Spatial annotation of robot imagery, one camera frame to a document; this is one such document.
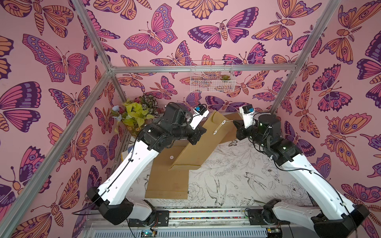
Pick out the kraft file bag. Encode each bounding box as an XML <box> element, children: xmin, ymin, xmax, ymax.
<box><xmin>170</xmin><ymin>111</ymin><xmax>227</xmax><ymax>171</ymax></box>
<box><xmin>220</xmin><ymin>113</ymin><xmax>242</xmax><ymax>144</ymax></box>
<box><xmin>145</xmin><ymin>140</ymin><xmax>189</xmax><ymax>199</ymax></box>

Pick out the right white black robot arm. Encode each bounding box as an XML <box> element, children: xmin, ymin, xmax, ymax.
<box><xmin>233</xmin><ymin>113</ymin><xmax>370</xmax><ymax>238</ymax></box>

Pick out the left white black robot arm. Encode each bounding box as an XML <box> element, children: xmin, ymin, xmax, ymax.
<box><xmin>86</xmin><ymin>102</ymin><xmax>209</xmax><ymax>226</ymax></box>

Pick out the small green succulent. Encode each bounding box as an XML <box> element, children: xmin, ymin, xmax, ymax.
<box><xmin>220</xmin><ymin>75</ymin><xmax>231</xmax><ymax>81</ymax></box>

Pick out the potted plant in glass vase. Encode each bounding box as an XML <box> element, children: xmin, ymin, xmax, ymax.
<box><xmin>111</xmin><ymin>94</ymin><xmax>164</xmax><ymax>137</ymax></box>

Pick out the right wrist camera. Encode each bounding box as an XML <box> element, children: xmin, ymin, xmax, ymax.
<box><xmin>239</xmin><ymin>104</ymin><xmax>256</xmax><ymax>129</ymax></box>

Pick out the white wire basket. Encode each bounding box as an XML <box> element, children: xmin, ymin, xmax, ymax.
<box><xmin>189</xmin><ymin>64</ymin><xmax>236</xmax><ymax>94</ymax></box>

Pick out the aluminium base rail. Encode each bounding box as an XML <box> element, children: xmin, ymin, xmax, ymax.
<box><xmin>79</xmin><ymin>207</ymin><xmax>317</xmax><ymax>238</ymax></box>

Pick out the aluminium frame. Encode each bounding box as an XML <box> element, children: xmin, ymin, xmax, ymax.
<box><xmin>1</xmin><ymin>1</ymin><xmax>340</xmax><ymax>238</ymax></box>

